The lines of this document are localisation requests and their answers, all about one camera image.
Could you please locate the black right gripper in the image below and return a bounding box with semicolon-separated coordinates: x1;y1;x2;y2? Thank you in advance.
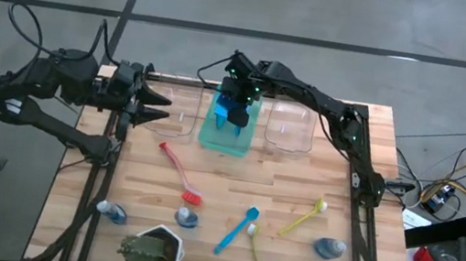
214;48;271;131

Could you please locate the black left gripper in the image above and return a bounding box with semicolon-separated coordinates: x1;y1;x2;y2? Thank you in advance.
92;68;176;134

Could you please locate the red dish brush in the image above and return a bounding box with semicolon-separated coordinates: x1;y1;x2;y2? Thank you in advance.
150;140;211;207

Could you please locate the blue Dawn dish soap bottle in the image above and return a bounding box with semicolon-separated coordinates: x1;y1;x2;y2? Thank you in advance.
172;205;201;231
311;234;349;261
92;198;130;226

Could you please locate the blue dish brush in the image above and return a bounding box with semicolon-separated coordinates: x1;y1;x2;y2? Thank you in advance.
212;201;261;261

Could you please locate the green dish brush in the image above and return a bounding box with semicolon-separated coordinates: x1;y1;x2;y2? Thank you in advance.
276;192;329;243
242;223;275;261

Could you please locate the teal plastic bin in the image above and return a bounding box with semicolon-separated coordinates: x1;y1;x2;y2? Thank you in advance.
195;87;265;160

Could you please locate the clear plastic bin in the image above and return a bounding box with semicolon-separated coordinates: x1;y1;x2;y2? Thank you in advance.
142;72;206;141
261;96;320;156

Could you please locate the succulent in white hexagonal pot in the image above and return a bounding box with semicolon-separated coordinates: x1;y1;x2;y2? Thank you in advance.
115;218;190;261

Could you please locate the black connector box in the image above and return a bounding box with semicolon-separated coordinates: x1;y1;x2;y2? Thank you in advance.
384;177;417;196

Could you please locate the white paper sheet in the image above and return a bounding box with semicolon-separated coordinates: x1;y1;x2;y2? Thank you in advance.
400;207;435;234

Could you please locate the blue power adapter box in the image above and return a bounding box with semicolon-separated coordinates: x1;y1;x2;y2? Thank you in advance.
422;181;457;218

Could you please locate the black bar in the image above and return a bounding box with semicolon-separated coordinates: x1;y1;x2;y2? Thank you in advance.
403;205;466;258

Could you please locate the red object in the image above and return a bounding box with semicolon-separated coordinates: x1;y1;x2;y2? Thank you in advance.
412;244;442;261

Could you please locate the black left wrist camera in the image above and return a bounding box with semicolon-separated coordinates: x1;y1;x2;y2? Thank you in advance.
107;58;155;101

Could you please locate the black metal table frame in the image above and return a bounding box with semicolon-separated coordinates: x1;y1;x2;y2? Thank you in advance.
27;57;443;261

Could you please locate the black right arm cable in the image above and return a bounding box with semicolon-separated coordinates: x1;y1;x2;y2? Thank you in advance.
194;50;233;92

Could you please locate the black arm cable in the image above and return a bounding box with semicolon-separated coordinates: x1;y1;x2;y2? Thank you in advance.
194;50;233;92
2;2;114;67

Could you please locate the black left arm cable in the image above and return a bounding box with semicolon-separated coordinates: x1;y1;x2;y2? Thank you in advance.
2;2;114;67

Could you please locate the yellow cable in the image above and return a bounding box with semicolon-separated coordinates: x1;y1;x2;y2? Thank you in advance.
419;152;466;208

